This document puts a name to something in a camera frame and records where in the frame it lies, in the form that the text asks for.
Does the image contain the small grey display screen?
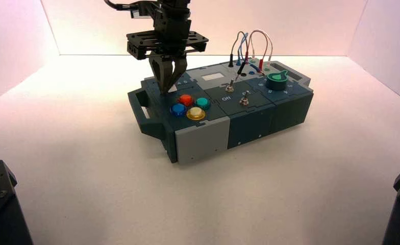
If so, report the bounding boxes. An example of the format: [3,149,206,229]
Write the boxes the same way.
[201,72,224,82]

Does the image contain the dark teal grey control box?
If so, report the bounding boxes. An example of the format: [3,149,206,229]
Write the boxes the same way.
[127,60,315,165]

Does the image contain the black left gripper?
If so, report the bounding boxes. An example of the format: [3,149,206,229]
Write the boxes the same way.
[126,10,210,95]

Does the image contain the black jumper wire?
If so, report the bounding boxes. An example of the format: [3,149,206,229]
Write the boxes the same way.
[229,31,250,77]

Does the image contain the teal round push button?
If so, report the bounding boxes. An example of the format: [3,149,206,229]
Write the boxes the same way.
[195,97,212,111]

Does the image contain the yellow round push button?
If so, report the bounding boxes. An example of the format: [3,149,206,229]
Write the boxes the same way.
[186,107,207,121]

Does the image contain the blue jumper wire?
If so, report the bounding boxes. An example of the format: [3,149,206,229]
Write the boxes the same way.
[236,33,265,76]

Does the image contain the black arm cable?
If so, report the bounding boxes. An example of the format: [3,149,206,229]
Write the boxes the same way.
[104,0,135,11]

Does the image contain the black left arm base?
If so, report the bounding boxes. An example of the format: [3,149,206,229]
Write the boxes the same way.
[0,159,34,245]

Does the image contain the red jumper wire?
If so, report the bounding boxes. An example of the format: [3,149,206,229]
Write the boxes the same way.
[244,29,270,70]

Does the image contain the white jumper wire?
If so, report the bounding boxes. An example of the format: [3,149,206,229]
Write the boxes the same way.
[252,31,274,64]

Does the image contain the red round push button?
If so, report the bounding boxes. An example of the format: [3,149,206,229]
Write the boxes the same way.
[178,94,195,107]

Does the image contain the blue round push button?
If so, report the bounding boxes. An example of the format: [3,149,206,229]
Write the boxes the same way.
[169,103,187,118]

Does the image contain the green rotary knob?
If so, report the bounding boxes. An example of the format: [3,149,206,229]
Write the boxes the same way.
[266,70,290,92]

